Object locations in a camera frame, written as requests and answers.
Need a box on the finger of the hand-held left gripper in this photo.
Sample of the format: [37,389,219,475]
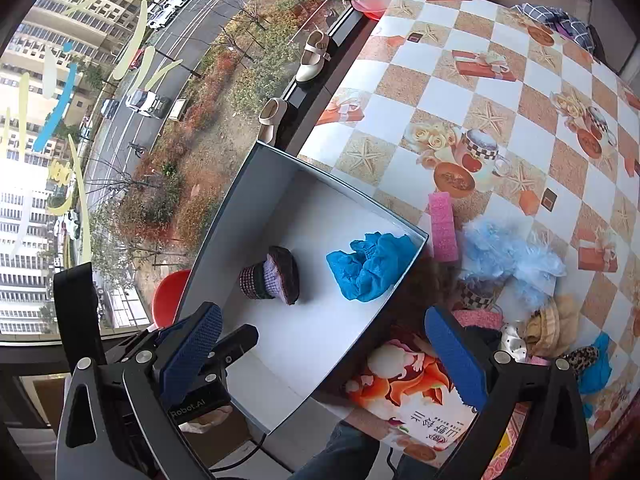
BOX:
[52,261,107,368]
[197,324,259,386]

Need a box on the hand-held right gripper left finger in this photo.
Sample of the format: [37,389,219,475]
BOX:
[54,302,224,480]

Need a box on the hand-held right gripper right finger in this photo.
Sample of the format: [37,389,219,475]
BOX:
[424,305,593,480]

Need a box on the white polka dot scrunchie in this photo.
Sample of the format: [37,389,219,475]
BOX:
[500,322,528,363]

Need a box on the beige fuzzy cloth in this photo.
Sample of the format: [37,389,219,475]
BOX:
[522,295,581,358]

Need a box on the light blue fluffy cloth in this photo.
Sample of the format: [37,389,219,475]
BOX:
[457,220,568,311]

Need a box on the leopard print scrunchie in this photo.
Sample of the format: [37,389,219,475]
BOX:
[560,345,601,378]

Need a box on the pink sponge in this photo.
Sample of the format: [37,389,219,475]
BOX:
[428,191,460,263]

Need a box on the white cardboard box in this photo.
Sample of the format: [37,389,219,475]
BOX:
[172,141,431,435]

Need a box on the person's left hand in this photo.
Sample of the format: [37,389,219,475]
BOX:
[180,406,235,435]

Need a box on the pink and dark sock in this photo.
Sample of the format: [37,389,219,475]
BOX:
[452,307,506,351]

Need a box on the orange printed carton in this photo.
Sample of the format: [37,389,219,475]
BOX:
[342,335,526,480]

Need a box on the red plastic stool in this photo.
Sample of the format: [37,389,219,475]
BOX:
[152,269,193,331]

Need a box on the purple brown knit hat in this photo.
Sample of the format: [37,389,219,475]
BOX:
[239,246,301,306]

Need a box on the blue crinkled cloth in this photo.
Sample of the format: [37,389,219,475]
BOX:
[326,232,417,303]
[575,332,613,396]

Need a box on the person's jeans leg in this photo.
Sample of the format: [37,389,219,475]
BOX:
[290,420,436,480]

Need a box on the checkered printed tablecloth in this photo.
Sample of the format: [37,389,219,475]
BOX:
[297,0,640,456]

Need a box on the plaid cloth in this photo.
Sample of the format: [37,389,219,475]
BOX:
[510,4,598,53]

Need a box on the black cable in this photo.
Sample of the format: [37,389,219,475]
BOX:
[207,430,268,473]

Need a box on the beige strap shoe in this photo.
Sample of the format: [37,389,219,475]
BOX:
[257,98,290,145]
[295,30,332,84]

